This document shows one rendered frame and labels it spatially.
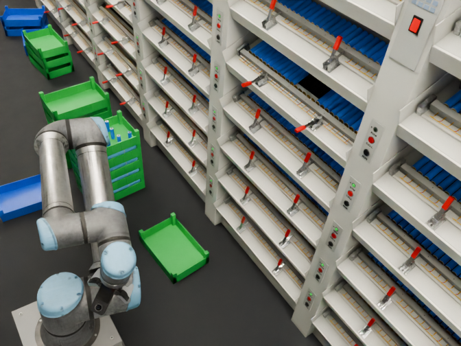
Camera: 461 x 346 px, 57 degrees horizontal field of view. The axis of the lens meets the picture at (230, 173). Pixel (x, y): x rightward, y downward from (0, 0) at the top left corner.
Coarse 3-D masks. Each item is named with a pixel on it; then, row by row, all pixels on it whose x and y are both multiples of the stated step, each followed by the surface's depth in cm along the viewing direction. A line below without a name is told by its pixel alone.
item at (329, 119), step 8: (248, 56) 149; (248, 64) 149; (256, 64) 146; (256, 72) 146; (264, 72) 145; (272, 72) 142; (272, 80) 142; (280, 80) 139; (288, 88) 137; (296, 96) 135; (304, 96) 133; (296, 104) 134; (312, 104) 131; (320, 112) 128; (328, 120) 127; (336, 120) 125; (336, 128) 126; (344, 128) 123; (336, 136) 124; (352, 136) 121
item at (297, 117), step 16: (240, 48) 151; (240, 64) 151; (240, 80) 153; (272, 96) 140; (288, 96) 138; (288, 112) 135; (304, 112) 133; (320, 128) 128; (320, 144) 128; (336, 144) 124; (336, 160) 125
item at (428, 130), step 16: (448, 80) 101; (432, 96) 99; (448, 96) 101; (400, 112) 97; (416, 112) 100; (432, 112) 100; (448, 112) 96; (400, 128) 101; (416, 128) 99; (432, 128) 98; (448, 128) 97; (416, 144) 99; (432, 144) 96; (448, 144) 95; (432, 160) 98; (448, 160) 93
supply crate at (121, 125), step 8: (120, 112) 217; (104, 120) 216; (112, 120) 219; (120, 120) 220; (120, 128) 219; (128, 128) 218; (136, 136) 208; (112, 144) 210; (120, 144) 205; (128, 144) 209; (136, 144) 212; (112, 152) 205
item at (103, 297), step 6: (102, 288) 129; (108, 288) 129; (102, 294) 129; (108, 294) 129; (96, 300) 129; (102, 300) 129; (108, 300) 129; (96, 306) 129; (102, 306) 129; (96, 312) 129; (102, 312) 129
